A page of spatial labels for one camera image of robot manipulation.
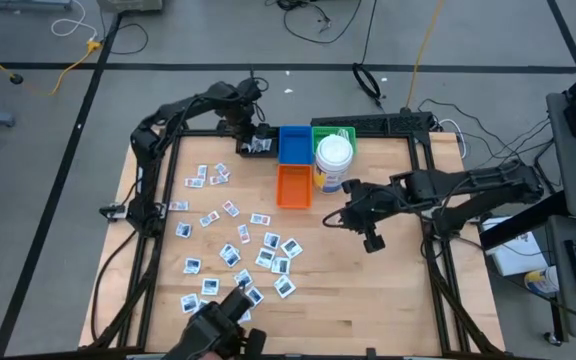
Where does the blue plastic bin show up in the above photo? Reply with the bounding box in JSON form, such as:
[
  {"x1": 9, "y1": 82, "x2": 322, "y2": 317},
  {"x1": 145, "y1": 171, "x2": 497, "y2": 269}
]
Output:
[{"x1": 277, "y1": 125, "x2": 314, "y2": 166}]

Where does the black caster wheel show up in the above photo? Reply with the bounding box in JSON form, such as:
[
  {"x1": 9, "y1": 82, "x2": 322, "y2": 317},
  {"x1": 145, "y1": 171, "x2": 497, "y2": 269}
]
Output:
[{"x1": 542, "y1": 329, "x2": 564, "y2": 348}]

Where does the white floor cable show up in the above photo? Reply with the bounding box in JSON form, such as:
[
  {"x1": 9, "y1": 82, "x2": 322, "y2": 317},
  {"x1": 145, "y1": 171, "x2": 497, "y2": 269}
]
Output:
[{"x1": 50, "y1": 0, "x2": 100, "y2": 42}]

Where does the green plastic basket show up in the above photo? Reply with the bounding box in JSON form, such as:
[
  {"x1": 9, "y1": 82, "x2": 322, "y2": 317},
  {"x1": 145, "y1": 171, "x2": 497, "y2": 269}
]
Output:
[{"x1": 311, "y1": 125, "x2": 358, "y2": 156}]

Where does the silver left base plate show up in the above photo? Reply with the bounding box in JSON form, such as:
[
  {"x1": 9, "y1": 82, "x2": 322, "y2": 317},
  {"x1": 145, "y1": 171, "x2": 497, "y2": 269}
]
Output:
[{"x1": 100, "y1": 202, "x2": 142, "y2": 222}]

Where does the grey right base plate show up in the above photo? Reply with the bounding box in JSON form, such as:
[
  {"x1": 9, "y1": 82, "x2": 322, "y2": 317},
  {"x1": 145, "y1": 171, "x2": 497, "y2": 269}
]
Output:
[{"x1": 420, "y1": 205, "x2": 442, "y2": 224}]

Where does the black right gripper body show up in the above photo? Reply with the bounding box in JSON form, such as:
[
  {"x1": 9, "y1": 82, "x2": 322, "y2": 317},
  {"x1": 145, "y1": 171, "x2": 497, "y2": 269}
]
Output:
[{"x1": 339, "y1": 178, "x2": 395, "y2": 255}]

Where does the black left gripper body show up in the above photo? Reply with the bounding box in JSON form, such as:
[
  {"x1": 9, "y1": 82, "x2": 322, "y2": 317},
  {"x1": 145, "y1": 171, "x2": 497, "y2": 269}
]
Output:
[{"x1": 229, "y1": 101, "x2": 275, "y2": 152}]

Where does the grey equipment box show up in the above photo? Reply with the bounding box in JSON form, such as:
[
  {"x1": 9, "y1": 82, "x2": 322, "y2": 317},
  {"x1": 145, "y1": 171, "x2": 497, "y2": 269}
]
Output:
[{"x1": 96, "y1": 0, "x2": 164, "y2": 14}]

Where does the black coiled cable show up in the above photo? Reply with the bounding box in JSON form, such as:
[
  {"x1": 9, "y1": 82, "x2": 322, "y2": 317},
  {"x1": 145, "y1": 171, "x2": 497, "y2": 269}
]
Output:
[{"x1": 351, "y1": 0, "x2": 385, "y2": 110}]

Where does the white thin cable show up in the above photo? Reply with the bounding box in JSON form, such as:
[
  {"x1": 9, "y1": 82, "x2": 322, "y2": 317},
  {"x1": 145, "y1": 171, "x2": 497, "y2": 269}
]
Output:
[{"x1": 437, "y1": 118, "x2": 469, "y2": 160}]

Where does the grey metal bar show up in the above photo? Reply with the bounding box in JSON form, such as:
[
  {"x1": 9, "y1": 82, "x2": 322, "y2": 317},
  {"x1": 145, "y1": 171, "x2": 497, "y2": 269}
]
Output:
[{"x1": 0, "y1": 0, "x2": 74, "y2": 12}]

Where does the yellow extension cable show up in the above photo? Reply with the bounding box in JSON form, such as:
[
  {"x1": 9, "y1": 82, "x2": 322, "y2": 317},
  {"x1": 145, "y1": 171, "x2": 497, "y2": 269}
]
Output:
[{"x1": 0, "y1": 37, "x2": 105, "y2": 97}]

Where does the black plastic bin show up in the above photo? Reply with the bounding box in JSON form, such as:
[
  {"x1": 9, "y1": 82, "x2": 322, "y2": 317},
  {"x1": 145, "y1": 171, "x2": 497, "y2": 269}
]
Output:
[{"x1": 236, "y1": 126, "x2": 280, "y2": 159}]

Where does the yellow blue wipes bottle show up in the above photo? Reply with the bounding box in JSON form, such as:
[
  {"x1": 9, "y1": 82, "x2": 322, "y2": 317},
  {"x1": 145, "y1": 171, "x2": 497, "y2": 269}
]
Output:
[{"x1": 523, "y1": 265, "x2": 562, "y2": 296}]

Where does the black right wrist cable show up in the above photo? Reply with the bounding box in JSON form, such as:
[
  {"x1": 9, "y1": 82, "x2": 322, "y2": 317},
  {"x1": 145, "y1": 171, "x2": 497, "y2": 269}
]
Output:
[{"x1": 321, "y1": 208, "x2": 354, "y2": 230}]

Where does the black looped floor cable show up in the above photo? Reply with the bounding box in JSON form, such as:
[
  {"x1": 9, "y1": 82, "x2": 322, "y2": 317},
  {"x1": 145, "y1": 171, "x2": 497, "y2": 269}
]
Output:
[{"x1": 101, "y1": 22, "x2": 150, "y2": 56}]

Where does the orange plastic basket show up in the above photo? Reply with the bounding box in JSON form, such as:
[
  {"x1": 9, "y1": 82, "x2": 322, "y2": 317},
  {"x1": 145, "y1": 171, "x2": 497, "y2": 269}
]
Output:
[{"x1": 275, "y1": 164, "x2": 314, "y2": 210}]

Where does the orange floor cable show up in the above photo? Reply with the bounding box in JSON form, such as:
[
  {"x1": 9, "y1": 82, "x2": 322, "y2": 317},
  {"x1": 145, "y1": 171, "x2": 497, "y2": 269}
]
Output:
[{"x1": 405, "y1": 0, "x2": 445, "y2": 112}]

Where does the black desk beam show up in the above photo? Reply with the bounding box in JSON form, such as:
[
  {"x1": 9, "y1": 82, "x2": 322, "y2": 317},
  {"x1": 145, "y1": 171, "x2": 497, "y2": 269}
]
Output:
[{"x1": 477, "y1": 192, "x2": 569, "y2": 252}]

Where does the black tangled floor cable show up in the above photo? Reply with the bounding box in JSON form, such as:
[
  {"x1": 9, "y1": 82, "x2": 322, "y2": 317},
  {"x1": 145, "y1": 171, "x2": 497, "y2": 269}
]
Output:
[{"x1": 265, "y1": 0, "x2": 364, "y2": 46}]

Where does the white box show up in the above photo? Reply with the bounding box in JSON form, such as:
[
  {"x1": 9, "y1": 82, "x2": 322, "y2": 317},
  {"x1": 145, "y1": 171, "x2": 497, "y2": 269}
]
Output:
[{"x1": 481, "y1": 217, "x2": 550, "y2": 278}]

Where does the black arm base cable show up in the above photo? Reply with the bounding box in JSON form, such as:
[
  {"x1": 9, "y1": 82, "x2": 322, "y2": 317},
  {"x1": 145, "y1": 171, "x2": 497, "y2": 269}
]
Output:
[{"x1": 90, "y1": 232, "x2": 142, "y2": 346}]

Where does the Lysol wipes canister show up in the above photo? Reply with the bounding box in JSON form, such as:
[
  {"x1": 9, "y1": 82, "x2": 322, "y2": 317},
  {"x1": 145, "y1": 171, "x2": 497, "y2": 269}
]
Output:
[{"x1": 312, "y1": 133, "x2": 356, "y2": 196}]

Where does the black cable bundle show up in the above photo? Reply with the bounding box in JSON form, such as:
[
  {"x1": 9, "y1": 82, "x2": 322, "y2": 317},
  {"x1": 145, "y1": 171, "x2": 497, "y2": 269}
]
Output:
[{"x1": 416, "y1": 97, "x2": 555, "y2": 194}]

